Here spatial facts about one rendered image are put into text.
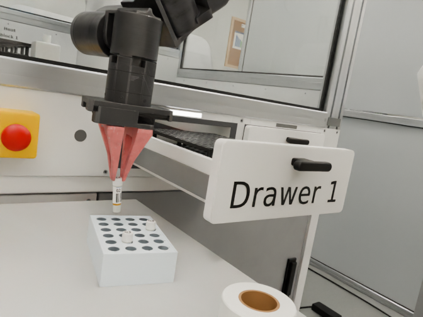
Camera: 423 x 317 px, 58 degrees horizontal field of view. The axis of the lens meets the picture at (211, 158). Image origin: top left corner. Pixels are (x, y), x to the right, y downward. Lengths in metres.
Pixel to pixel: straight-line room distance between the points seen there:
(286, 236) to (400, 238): 1.29
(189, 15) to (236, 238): 0.65
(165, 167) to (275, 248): 0.60
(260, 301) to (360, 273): 2.15
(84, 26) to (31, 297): 0.32
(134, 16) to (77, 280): 0.30
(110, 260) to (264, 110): 0.63
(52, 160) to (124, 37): 0.32
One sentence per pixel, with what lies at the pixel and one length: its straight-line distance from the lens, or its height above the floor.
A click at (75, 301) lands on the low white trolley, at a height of 0.76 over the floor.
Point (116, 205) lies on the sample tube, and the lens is 0.51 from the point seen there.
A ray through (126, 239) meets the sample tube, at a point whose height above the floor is 0.80.
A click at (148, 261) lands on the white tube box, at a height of 0.79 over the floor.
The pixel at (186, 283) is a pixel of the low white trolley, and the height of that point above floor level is 0.76.
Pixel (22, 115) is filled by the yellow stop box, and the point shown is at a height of 0.91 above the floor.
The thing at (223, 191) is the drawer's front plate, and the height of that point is 0.86.
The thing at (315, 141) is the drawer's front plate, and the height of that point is 0.91.
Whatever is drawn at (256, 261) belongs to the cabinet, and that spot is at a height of 0.55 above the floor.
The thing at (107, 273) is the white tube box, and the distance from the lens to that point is 0.44.
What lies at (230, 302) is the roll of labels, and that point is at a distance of 0.37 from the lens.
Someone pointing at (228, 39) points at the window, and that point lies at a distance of 0.89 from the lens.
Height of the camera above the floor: 0.98
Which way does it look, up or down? 9 degrees down
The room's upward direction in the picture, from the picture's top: 9 degrees clockwise
